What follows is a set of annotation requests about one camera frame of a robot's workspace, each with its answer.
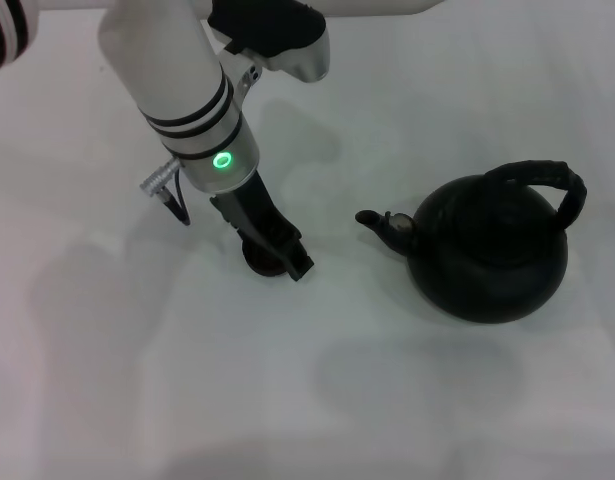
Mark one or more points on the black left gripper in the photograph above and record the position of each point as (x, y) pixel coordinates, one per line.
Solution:
(259, 215)

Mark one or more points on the small dark teacup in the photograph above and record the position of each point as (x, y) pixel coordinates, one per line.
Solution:
(259, 265)

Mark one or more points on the black round teapot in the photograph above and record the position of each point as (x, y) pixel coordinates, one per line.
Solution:
(487, 260)

